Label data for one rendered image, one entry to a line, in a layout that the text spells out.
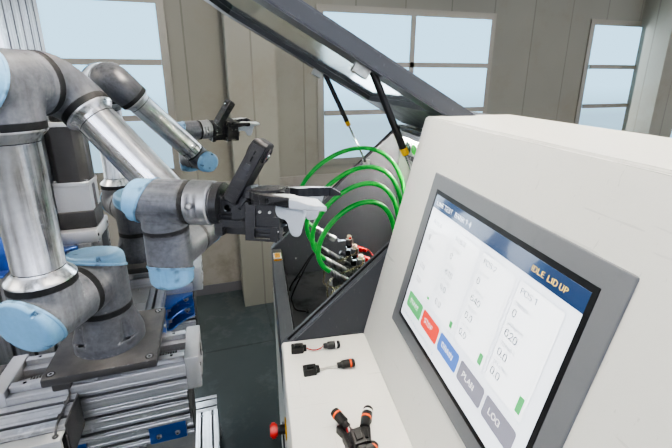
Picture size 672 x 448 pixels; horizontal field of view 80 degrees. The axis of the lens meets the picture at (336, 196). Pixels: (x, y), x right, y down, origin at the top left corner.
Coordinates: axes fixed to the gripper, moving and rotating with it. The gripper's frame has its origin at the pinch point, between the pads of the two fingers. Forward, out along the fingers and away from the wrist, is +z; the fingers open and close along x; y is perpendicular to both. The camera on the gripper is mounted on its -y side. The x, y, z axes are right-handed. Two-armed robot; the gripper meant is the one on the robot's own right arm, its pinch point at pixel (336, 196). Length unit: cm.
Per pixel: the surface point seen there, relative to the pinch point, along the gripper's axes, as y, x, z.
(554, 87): -56, -335, 151
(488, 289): 13.1, 1.6, 23.9
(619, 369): 12.9, 21.5, 32.0
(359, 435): 42.6, -1.0, 5.0
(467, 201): 1.5, -10.0, 22.0
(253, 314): 120, -198, -86
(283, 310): 44, -51, -23
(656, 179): -6.0, 18.3, 34.8
